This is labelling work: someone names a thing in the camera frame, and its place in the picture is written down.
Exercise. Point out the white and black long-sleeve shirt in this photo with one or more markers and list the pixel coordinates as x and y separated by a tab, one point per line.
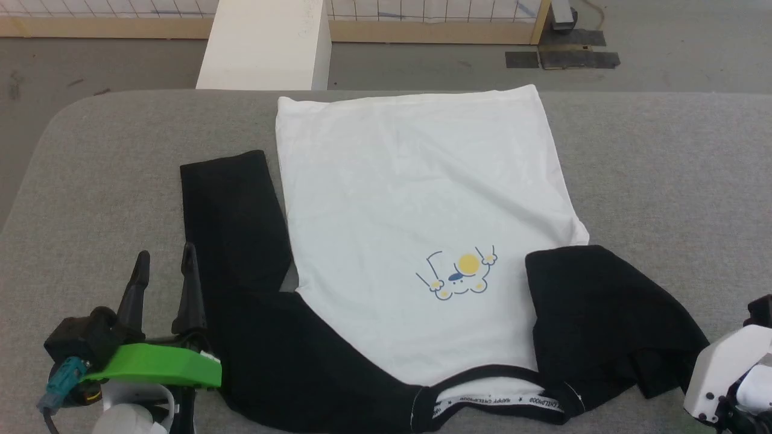
422	181

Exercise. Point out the white rectangular box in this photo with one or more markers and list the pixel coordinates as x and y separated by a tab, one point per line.
265	48

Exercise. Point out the small black floor tape patch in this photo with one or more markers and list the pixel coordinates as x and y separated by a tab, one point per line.
522	59

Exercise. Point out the metal backdrop stand foot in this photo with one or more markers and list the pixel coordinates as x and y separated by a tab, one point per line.
564	15

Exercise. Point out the black and green left gripper body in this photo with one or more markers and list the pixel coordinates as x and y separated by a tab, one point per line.
157	364

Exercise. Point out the long black floor tape patch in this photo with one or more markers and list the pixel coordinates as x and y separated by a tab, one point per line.
573	38

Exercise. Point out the black floor mats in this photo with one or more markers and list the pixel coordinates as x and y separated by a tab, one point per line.
579	59

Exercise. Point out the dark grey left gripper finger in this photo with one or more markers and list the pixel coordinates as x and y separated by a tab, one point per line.
136	295
190	295

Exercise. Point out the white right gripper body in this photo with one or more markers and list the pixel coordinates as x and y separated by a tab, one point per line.
724	361

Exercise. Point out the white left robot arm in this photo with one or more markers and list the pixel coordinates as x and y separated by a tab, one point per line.
129	419

